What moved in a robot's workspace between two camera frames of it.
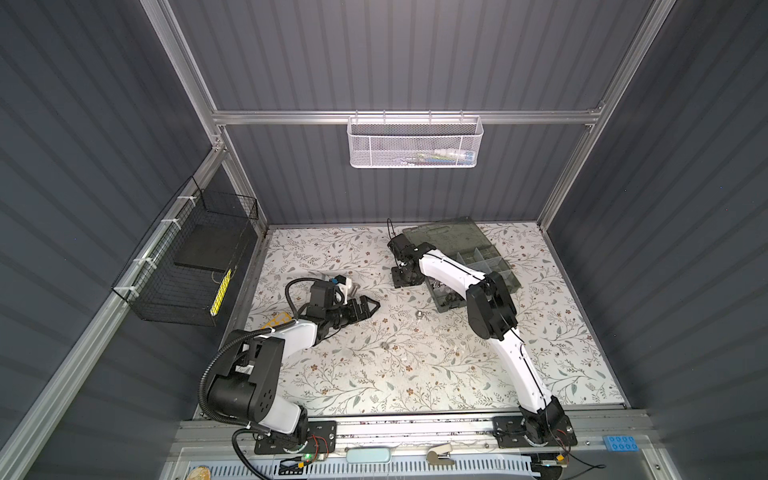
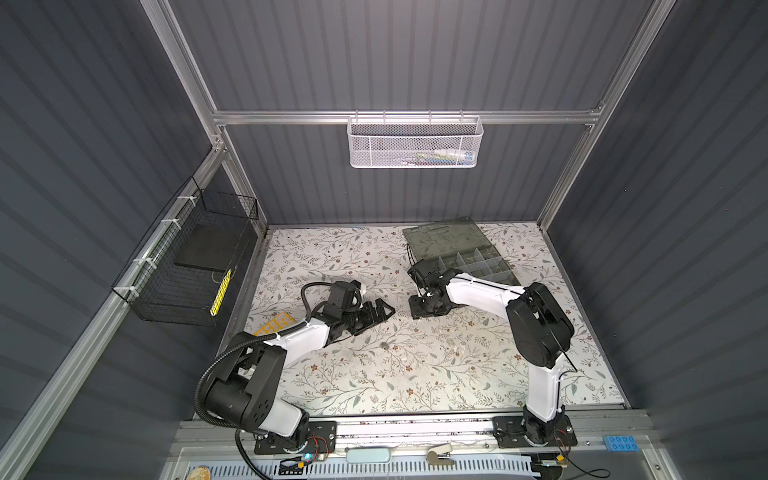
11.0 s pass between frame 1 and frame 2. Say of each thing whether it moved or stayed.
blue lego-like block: stayed
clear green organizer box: stayed
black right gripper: moved
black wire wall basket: stayed
